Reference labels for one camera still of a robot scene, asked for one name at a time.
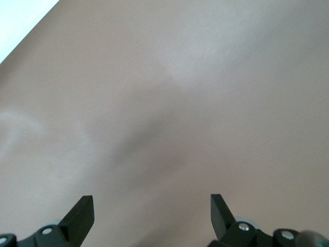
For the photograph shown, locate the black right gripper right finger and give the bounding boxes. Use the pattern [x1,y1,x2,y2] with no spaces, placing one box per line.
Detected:
[207,193,273,247]

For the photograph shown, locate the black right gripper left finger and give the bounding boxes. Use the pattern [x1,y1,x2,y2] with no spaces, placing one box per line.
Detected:
[17,195,95,247]

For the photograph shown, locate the brown table mat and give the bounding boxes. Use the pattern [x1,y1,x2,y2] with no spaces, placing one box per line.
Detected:
[0,0,329,247]

